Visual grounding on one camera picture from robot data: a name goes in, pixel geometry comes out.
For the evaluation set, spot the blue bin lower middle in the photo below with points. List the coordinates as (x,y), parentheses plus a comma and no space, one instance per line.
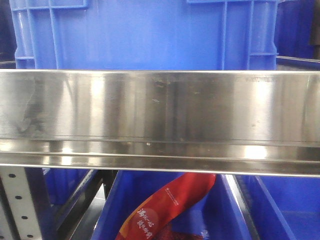
(216,217)

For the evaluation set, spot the blue bin lower left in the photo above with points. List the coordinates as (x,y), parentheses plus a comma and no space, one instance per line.
(62,182)

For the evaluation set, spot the blue bin lower right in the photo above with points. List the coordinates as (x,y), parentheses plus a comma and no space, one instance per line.
(283,208)

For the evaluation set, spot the dark blue bin upper right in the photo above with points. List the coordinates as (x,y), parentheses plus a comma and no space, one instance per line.
(293,28)

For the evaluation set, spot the red snack bag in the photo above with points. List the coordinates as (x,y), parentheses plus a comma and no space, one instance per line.
(167,203)

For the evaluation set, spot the large blue crate upper shelf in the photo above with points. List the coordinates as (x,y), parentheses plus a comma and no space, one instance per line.
(145,34)

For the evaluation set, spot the grey perforated rack upright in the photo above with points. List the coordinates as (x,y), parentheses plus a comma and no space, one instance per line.
(18,193)

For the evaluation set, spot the stainless steel shelf rail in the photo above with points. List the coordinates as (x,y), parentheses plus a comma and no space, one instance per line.
(225,122)

